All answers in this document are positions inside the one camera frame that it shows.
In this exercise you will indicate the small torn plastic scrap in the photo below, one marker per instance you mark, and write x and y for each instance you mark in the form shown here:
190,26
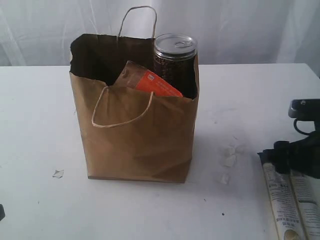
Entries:
58,174

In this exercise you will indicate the brown paper bag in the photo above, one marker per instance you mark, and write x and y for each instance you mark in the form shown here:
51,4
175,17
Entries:
128,134

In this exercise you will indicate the long noodle package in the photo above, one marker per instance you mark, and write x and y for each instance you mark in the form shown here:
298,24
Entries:
295,210

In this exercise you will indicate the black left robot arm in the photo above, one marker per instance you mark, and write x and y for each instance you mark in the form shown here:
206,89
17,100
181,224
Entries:
2,212

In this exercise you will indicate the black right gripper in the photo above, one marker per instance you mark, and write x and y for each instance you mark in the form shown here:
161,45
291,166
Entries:
302,156

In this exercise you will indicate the white lump middle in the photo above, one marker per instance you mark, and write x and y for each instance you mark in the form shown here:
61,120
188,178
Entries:
229,161

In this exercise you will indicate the pull-tab can dark grains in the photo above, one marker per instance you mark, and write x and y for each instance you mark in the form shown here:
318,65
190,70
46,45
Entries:
173,60

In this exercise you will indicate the white lump lower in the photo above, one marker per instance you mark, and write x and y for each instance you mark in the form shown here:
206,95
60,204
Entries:
223,178

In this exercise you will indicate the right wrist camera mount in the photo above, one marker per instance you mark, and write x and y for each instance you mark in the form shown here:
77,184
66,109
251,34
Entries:
305,110

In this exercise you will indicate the brown pouch with orange band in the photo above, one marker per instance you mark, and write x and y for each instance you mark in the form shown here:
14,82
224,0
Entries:
142,79

